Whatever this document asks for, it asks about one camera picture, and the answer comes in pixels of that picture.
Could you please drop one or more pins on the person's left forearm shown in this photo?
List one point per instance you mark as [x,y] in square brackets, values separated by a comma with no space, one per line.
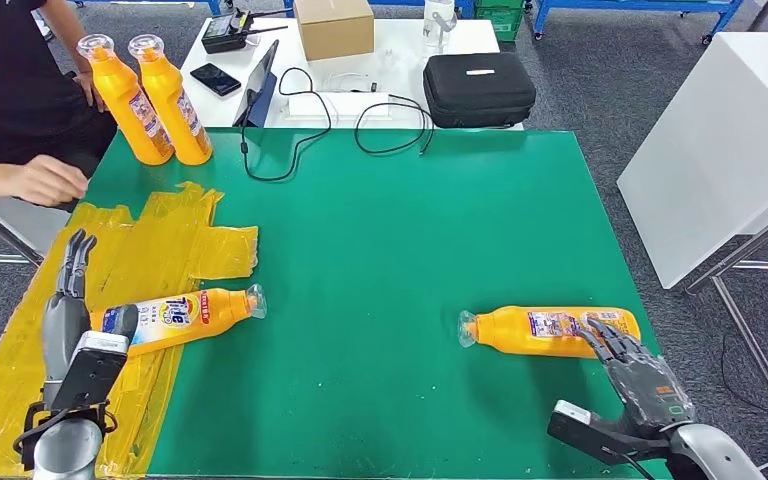
[66,33]

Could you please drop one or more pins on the person's right hand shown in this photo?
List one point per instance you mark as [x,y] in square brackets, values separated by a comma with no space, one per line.
[49,180]

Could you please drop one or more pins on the green plastic crate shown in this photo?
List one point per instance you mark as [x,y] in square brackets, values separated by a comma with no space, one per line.
[500,23]

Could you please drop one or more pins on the dark blue tablet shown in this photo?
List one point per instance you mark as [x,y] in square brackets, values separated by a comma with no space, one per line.
[258,94]

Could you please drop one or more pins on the orange plastic bottle clear cap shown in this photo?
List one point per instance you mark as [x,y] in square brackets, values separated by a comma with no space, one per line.
[510,331]
[122,99]
[218,311]
[168,99]

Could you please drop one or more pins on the black zip case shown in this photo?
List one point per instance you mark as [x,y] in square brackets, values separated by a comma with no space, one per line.
[478,91]

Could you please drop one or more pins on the person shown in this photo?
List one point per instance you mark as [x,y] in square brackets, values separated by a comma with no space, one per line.
[6,79]

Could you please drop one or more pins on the black smartphone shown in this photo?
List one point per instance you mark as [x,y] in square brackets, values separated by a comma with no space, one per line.
[215,79]

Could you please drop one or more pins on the blue metal rack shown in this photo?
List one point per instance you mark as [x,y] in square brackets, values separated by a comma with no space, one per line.
[536,20]
[215,5]
[465,8]

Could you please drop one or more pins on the metal table frame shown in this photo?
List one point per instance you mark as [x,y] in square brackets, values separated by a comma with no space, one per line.
[752,246]

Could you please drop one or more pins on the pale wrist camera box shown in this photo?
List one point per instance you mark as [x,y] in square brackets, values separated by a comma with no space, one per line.
[589,430]
[92,371]

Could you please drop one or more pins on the metal bench leg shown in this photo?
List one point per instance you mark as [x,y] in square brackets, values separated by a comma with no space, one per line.
[0,232]

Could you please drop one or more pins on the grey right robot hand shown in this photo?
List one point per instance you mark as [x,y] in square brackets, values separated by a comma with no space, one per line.
[649,391]

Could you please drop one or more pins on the large white table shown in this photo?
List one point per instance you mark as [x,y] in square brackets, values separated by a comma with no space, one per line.
[722,166]

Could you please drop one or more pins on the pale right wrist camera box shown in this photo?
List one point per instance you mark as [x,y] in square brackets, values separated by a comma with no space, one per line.
[589,430]

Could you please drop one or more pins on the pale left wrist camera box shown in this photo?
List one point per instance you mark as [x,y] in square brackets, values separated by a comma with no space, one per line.
[92,371]

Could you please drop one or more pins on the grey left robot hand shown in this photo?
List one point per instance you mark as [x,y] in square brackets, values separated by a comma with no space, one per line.
[62,331]

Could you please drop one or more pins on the person's left hand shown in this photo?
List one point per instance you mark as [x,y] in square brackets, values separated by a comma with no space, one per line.
[89,89]

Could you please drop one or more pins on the brown cardboard box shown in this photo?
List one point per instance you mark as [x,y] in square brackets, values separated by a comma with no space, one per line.
[334,30]

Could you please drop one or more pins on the white bench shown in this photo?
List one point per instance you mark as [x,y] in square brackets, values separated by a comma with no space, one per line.
[26,225]

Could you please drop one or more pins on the black remote controller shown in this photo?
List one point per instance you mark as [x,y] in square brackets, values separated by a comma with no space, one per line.
[222,34]

